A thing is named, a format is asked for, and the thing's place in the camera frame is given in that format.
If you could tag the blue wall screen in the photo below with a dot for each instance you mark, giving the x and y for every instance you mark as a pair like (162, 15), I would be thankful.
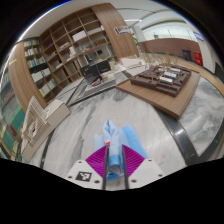
(198, 36)

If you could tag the red bin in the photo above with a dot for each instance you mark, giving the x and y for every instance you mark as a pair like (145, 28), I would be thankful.
(198, 58)

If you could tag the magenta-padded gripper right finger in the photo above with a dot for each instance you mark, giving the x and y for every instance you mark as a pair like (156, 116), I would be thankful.
(135, 160)

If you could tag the dark bin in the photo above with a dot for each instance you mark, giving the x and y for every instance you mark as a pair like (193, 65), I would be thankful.
(186, 55)

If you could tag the small white architectural model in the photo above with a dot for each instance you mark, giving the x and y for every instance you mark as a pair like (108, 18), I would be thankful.
(131, 62)

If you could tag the wall poster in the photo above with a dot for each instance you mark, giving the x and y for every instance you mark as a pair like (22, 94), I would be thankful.
(122, 30)

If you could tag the wooden shelf unit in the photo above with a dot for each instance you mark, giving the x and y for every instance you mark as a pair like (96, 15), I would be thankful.
(73, 43)

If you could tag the brown architectural model on board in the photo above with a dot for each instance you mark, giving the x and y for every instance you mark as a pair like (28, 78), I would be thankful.
(163, 90)

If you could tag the light blue printed towel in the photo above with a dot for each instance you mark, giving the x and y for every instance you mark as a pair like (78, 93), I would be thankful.
(115, 140)

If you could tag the bookshelf with books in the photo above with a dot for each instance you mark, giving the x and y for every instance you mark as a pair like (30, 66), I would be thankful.
(10, 116)

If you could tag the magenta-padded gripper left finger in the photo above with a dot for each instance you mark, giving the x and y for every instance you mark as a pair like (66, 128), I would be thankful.
(96, 160)

